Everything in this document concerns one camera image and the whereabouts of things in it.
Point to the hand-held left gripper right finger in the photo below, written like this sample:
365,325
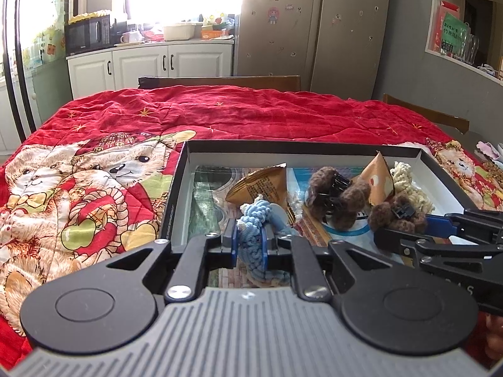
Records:
265,249

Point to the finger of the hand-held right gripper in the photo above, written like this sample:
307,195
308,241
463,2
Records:
397,243
438,226

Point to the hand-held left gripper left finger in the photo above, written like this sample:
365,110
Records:
235,243

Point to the blue knitted scrunchie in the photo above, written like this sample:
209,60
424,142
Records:
251,220

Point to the brown fuzzy hair claw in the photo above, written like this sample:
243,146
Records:
346,204
387,214

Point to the cream knitted scrunchie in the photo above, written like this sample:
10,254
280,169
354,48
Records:
412,188

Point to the gold pyramid packet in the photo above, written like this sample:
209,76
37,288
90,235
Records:
377,180
259,186

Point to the black shallow cardboard box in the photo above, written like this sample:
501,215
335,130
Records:
175,196

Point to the person's right hand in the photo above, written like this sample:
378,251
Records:
495,337

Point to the brown beaded mat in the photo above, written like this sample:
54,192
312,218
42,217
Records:
494,171

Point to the pink shell dish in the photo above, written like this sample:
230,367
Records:
487,151

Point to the red printed blanket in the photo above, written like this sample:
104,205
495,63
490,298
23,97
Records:
98,188

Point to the clear drinking glass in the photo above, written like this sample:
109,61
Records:
471,49

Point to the green printed card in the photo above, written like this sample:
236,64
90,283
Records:
454,33

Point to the white kitchen cabinet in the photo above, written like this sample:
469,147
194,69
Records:
157,66

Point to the orange tissue box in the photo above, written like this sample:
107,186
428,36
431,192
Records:
214,32

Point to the red gift box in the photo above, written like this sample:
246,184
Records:
442,11

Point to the white plastic basin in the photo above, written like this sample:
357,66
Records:
179,32

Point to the grey refrigerator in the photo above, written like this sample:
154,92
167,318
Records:
314,27

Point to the white mug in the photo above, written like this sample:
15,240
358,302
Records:
131,37

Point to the black microwave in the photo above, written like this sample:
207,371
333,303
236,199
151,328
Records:
86,35

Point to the black door frame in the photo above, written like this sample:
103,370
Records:
17,47

